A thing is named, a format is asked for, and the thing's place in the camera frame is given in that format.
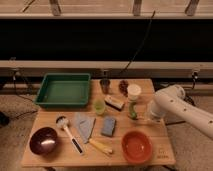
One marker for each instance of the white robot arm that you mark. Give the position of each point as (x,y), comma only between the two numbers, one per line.
(170,100)

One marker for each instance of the red orange bowl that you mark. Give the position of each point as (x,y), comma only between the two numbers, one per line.
(136,147)

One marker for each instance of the dark maroon bowl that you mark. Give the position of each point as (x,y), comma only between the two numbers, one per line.
(43,141)

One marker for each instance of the metal cup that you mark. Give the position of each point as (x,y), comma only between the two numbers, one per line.
(105,85)

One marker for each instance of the white black board eraser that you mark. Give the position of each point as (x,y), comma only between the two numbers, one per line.
(114,102)

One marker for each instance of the bunch of dark grapes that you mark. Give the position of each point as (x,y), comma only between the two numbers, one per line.
(123,87)

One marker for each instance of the small green cup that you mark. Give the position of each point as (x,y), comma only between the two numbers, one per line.
(99,107)

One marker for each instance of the white cup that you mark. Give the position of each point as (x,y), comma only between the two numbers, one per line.
(133,91)

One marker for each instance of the green cucumber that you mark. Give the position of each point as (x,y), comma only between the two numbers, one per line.
(132,112)

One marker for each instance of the wooden folding table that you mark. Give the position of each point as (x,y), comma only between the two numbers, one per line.
(65,154)

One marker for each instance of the green plastic tray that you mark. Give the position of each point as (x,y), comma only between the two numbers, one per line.
(60,90)

